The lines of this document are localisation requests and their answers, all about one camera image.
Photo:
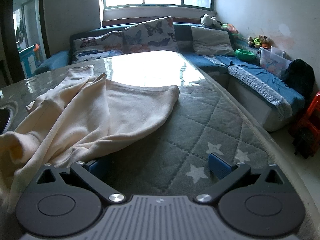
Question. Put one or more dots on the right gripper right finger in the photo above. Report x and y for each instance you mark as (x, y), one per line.
(219, 166)

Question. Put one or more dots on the red plastic stool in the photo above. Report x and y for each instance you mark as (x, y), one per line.
(310, 120)

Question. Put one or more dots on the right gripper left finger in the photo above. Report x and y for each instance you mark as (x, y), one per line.
(83, 169)

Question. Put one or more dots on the grey square pillow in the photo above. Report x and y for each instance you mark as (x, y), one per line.
(211, 42)

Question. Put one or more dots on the small butterfly pillow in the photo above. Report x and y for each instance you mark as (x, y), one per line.
(91, 48)

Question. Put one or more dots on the blue white cabinet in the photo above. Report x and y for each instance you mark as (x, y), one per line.
(31, 58)

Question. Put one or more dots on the small plush toys group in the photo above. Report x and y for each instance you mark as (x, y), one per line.
(259, 42)

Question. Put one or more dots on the quilted grey star table cover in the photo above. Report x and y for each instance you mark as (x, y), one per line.
(173, 159)

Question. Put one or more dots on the green plastic bowl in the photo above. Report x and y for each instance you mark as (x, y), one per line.
(245, 55)

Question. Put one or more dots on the round black induction cooker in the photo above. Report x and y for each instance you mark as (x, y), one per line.
(5, 119)

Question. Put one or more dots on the panda plush toy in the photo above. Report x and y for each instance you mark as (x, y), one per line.
(208, 21)

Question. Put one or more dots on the clear plastic storage box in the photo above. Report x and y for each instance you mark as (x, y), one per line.
(274, 64)

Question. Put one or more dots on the blue corner sofa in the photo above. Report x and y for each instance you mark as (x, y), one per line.
(265, 96)

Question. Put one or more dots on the large butterfly pillow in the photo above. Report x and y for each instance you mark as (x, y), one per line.
(158, 34)

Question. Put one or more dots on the black backpack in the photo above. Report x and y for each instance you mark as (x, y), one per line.
(300, 76)

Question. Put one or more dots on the cream sweatshirt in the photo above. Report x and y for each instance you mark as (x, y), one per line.
(82, 118)

